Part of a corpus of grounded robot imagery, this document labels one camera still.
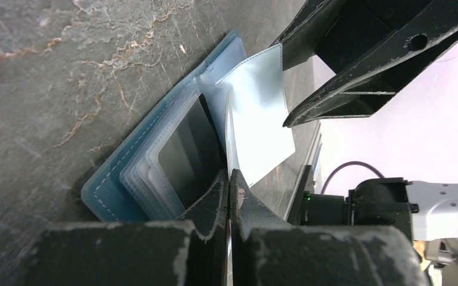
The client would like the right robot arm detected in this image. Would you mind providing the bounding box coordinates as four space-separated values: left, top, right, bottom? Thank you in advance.
276 1 458 241

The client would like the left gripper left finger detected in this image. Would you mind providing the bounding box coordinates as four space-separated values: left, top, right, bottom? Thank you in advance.
23 170 228 285

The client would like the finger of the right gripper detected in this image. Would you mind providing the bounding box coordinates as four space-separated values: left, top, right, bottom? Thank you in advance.
272 0 347 71
283 1 458 128

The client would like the teal card holder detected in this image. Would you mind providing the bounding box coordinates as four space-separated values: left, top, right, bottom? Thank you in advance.
81 28 296 223

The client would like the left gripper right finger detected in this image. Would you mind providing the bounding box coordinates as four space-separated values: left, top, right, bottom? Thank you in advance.
230 170 429 285

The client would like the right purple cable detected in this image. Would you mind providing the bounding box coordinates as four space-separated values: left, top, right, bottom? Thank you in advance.
320 160 386 196

